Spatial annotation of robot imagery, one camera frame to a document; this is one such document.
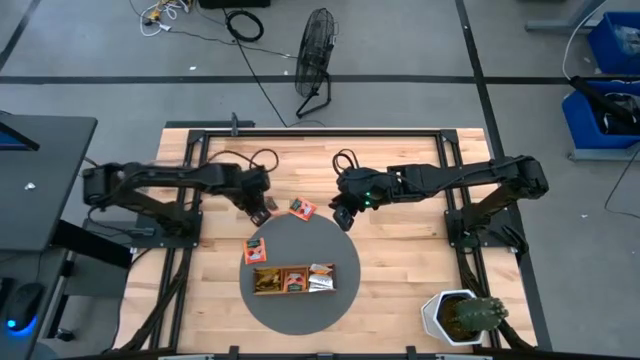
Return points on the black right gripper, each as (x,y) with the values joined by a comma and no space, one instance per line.
(362,187)

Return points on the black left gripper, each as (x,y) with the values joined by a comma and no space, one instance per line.
(252,187)

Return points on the red tea packet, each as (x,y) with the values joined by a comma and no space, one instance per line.
(295,282)
(303,208)
(255,251)

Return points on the yellow tea packet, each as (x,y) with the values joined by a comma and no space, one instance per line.
(264,277)
(272,286)

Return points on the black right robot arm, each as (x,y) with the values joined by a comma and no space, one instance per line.
(450,175)

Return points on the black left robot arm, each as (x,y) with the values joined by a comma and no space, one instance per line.
(165,175)

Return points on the wooden compartment box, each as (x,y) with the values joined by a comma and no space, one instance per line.
(295,294)

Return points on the round grey woven placemat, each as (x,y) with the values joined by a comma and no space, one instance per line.
(300,312)

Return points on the white hexagonal planter pot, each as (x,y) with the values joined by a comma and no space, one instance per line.
(430,315)

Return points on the black floor fan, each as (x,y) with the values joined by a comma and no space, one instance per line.
(315,50)

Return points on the green cactus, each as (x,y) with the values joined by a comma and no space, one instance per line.
(480,314)

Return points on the black desk crossbar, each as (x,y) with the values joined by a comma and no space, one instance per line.
(90,245)

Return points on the black floor box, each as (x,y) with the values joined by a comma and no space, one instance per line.
(235,4)

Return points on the black desk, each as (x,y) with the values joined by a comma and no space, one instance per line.
(45,200)

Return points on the white paper scrap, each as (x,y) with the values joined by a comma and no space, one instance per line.
(29,186)

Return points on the black computer mouse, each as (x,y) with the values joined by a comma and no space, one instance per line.
(25,305)

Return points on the monitor with blue screen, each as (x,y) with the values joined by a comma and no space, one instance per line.
(10,142)

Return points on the grey desk foot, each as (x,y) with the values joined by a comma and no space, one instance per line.
(550,27)

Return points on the black rod across bin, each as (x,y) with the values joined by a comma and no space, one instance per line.
(590,92)

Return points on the blue bin with plastic bag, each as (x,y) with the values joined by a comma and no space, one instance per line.
(605,50)

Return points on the clear plastic bag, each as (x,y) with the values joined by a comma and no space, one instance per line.
(627,40)

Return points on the black aluminium table frame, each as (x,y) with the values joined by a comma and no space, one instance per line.
(320,133)

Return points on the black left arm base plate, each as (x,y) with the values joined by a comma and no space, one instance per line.
(150,242)

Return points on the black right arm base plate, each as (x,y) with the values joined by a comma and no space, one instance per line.
(500,220)

